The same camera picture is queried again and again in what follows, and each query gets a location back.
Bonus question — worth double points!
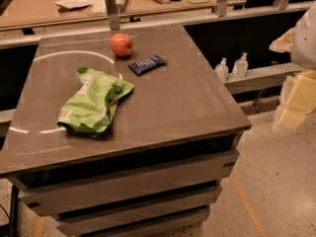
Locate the red apple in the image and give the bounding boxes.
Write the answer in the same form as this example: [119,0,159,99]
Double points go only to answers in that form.
[110,33,133,57]

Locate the white paper sheets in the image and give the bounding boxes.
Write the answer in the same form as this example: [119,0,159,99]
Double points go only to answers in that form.
[55,0,106,13]

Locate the clear sanitizer bottle right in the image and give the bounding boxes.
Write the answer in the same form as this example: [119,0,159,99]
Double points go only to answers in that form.
[232,52,248,77]

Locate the clear sanitizer bottle left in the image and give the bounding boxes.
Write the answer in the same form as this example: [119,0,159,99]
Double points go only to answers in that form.
[214,57,229,82]

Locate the metal bracket post left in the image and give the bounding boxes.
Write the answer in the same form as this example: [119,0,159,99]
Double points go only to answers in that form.
[105,0,119,31]

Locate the green chip bag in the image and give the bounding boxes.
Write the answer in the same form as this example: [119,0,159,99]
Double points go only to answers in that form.
[57,67,134,137]

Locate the clear sanitizer bottle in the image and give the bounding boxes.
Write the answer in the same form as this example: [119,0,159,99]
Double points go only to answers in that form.
[214,57,229,82]
[232,52,248,77]

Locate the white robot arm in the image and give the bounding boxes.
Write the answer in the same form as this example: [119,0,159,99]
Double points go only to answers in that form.
[276,4,316,130]

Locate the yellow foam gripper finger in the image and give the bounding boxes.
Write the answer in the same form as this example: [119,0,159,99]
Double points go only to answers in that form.
[276,70,316,129]

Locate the blue snack bar wrapper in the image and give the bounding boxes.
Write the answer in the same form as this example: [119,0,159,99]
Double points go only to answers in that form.
[128,55,167,76]

